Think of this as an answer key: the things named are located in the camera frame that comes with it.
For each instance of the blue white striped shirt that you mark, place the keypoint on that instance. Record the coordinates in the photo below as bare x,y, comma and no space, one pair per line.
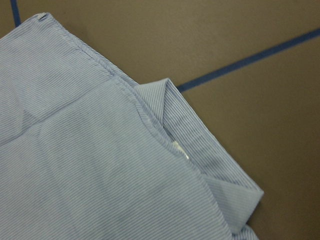
87,153

